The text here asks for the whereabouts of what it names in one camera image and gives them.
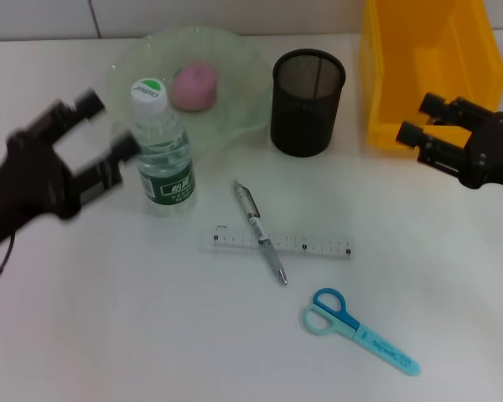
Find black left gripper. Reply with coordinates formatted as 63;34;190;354
0;87;143;257

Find pink peach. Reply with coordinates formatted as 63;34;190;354
170;61;218;112

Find black mesh pen holder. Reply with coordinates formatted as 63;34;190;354
270;49;348;158

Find yellow plastic bin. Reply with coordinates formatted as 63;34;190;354
359;0;503;151

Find green glass fruit plate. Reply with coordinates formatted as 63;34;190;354
104;25;272;162

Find transparent plastic ruler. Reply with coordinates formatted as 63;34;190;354
200;224;355;260

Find clear green-label water bottle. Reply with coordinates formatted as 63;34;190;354
129;77;197;218

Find blue scissors with sheath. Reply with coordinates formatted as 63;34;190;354
303;287;422;377

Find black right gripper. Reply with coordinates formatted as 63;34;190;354
395;92;503;191

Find thin left gripper cable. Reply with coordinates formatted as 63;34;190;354
0;234;17;286

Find grey retractable pen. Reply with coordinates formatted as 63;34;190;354
233;178;289;287

